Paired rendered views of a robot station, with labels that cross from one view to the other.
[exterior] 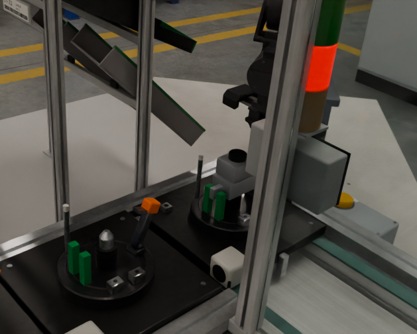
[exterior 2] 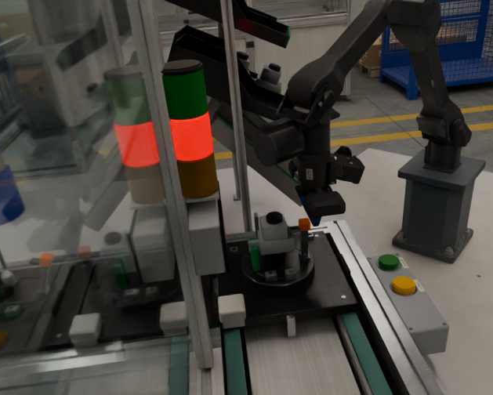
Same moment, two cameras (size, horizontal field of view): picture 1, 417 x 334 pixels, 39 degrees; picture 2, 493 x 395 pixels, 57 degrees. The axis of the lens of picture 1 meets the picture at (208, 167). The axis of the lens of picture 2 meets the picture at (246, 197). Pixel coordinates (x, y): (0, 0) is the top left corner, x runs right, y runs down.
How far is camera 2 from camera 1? 0.56 m
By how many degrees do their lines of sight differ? 37
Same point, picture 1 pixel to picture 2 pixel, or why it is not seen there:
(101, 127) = not seen: hidden behind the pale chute
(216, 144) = (371, 211)
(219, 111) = (402, 183)
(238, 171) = (266, 231)
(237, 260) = (233, 306)
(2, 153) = not seen: hidden behind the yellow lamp
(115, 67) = (219, 133)
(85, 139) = (269, 190)
